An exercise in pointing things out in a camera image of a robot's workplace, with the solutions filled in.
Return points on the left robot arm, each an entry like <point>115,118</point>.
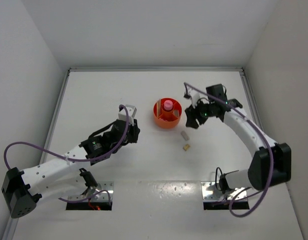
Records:
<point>23,189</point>

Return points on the metal base plate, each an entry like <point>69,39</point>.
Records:
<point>102,192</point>
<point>211,194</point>

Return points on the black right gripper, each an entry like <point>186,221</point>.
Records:
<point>191,115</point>

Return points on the orange highlighter pen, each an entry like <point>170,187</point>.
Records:
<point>160,107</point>

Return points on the small yellow eraser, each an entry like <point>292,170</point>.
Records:
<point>186,147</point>

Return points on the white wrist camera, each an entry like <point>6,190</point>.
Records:
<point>193,96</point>
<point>127,113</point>

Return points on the cream pen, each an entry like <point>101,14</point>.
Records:
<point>158,108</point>

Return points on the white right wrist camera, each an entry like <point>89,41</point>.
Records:
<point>193,96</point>

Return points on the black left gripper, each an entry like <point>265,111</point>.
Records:
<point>135,131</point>

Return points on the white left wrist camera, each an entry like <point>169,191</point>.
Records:
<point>127,113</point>

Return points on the pink capped clear tube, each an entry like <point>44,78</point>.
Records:
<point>168,105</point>

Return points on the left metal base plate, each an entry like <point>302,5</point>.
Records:
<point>102,192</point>

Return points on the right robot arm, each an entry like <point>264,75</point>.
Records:
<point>271,161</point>

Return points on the grey eraser block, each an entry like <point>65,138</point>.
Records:
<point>184,135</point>

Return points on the orange round desk organizer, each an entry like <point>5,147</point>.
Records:
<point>168,115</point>

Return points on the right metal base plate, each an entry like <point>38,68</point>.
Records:
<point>211,194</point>

